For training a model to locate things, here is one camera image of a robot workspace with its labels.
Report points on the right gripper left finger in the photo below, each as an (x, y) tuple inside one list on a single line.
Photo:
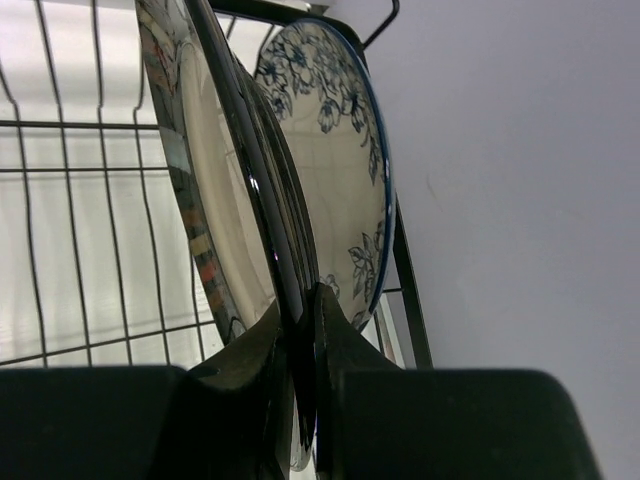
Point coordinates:
[(231, 416)]

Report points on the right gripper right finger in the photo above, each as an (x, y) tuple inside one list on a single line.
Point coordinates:
[(350, 403)]

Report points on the black rimmed plate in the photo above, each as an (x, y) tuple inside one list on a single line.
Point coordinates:
[(237, 190)]

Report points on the blue floral plate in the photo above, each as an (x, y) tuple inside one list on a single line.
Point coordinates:
[(321, 94)]

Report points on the black wire dish rack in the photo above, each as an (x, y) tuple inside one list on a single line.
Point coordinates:
[(95, 261)]

